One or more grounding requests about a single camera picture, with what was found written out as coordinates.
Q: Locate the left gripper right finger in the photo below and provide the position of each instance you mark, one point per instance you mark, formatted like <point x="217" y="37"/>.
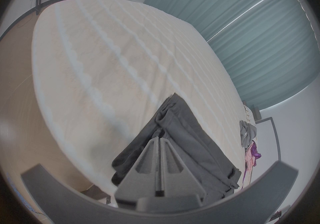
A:
<point x="182" y="183"/>

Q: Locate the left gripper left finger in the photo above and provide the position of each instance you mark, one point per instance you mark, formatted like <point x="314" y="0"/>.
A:
<point x="140" y="183"/>

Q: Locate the black T-shirt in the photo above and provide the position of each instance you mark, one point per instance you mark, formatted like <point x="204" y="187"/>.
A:
<point x="195" y="150"/>

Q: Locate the bed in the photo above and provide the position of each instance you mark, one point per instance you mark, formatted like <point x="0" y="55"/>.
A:
<point x="112" y="68"/>

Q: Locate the pink garment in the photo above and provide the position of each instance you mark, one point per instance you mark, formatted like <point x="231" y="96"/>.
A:
<point x="250" y="159"/>

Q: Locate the purple garment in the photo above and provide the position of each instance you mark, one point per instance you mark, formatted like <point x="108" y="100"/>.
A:
<point x="255" y="151"/>

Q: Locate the grey garment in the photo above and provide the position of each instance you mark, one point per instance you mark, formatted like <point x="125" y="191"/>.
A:
<point x="247" y="133"/>

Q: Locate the white printed pillow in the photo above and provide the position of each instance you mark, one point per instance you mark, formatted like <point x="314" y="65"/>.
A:
<point x="247" y="113"/>

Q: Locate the grey bedside table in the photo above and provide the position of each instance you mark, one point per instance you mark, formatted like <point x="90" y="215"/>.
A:
<point x="256" y="113"/>

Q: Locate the blue-green curtain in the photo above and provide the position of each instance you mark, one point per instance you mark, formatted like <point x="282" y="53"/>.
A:
<point x="200" y="0"/>
<point x="270" y="55"/>

